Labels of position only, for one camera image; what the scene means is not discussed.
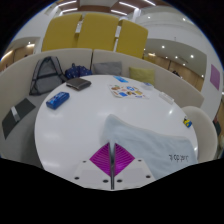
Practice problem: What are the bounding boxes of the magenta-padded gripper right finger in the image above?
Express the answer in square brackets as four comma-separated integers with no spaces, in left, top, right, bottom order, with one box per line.
[113,143,156,190]

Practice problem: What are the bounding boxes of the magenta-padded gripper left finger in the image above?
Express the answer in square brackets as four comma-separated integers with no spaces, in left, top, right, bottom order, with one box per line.
[72,142,113,190]

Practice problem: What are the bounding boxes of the light blue towel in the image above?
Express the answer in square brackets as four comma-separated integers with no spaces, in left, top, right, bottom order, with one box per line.
[101,114,199,181]

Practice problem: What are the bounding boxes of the colourful sticker sheet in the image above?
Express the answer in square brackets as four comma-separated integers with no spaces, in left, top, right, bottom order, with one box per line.
[108,83,149,100]

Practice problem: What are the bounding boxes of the blue box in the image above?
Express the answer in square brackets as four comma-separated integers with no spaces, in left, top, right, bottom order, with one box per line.
[45,91,71,110]

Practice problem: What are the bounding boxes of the yellow blue toy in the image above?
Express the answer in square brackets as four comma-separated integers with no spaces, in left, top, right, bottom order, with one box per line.
[182,116,193,128]

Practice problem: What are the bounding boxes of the white rectangular box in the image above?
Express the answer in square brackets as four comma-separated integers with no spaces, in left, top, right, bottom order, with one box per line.
[158,91,175,105]

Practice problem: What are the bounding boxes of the small blue white packet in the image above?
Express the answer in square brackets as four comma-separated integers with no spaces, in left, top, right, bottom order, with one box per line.
[140,82,155,91]

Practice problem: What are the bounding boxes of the black wallet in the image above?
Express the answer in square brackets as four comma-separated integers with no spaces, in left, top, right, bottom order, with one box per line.
[65,77,92,91]

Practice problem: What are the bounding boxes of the blue card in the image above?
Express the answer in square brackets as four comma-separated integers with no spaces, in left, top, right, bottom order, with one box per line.
[113,75,129,83]

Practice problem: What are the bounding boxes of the white round armchair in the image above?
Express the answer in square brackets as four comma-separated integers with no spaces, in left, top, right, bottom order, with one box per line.
[181,105,219,163]

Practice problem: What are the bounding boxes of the yellow-green sofa cushion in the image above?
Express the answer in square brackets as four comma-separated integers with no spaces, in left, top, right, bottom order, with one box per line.
[128,66,156,86]

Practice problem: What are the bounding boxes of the dark blue bag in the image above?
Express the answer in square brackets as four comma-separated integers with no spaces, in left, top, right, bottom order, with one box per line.
[64,63,94,80]

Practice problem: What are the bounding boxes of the grey sofa cushion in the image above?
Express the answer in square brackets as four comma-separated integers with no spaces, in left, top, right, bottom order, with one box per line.
[92,61,123,76]

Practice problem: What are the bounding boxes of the black laptop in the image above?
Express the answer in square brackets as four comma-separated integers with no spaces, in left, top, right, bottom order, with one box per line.
[1,97,37,140]

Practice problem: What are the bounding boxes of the grey black backpack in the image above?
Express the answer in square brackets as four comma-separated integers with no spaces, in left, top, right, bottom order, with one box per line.
[29,55,68,96]

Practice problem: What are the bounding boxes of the curved beige sofa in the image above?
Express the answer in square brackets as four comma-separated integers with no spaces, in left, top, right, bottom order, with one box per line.
[0,48,205,158]

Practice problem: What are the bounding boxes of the yellow acoustic panel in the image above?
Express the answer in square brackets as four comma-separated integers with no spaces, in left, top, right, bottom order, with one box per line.
[41,13,83,53]
[77,12,120,52]
[115,19,149,59]

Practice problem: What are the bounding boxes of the ceiling lights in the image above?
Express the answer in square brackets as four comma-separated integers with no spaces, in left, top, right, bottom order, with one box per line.
[54,0,158,16]

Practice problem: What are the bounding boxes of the round white pedestal table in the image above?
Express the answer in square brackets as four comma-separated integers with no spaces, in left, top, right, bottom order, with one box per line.
[34,74,200,181]

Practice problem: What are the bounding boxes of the purple wall poster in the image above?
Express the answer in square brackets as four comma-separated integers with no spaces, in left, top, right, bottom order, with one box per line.
[209,63,222,91]

